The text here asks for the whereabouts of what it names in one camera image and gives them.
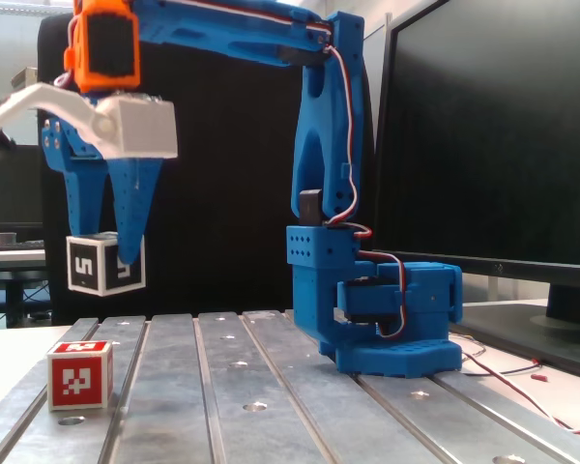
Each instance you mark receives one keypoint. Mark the black fabric partition panel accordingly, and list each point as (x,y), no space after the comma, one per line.
(222,193)

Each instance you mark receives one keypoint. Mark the white background desk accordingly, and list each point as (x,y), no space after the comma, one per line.
(9,258)

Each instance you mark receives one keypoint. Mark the blue and orange robot arm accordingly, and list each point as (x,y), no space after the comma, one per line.
(328,145)

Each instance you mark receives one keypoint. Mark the dark keyboard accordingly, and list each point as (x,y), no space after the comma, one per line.
(9,245)

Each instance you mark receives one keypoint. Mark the grey round tape roll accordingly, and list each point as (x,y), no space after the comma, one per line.
(4,238)

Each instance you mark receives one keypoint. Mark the small dark background monitor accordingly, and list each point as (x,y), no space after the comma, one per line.
(14,193)

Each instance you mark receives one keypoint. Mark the white camera on arm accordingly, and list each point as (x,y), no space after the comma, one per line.
(145,130)

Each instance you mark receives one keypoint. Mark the brown cardboard box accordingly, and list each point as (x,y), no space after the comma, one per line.
(26,77)

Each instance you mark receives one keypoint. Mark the black Dell monitor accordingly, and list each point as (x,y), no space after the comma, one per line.
(488,145)

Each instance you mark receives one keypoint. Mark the blue gripper black motor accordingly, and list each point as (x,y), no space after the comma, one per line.
(134,189)

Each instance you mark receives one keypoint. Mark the black marker cube white edges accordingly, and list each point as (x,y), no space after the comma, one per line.
(77,251)

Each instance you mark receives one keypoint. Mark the slotted aluminium base plate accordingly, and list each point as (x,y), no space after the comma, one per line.
(174,411)

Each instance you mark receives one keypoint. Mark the red marker cube white edges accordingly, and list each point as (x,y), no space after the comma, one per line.
(60,367)

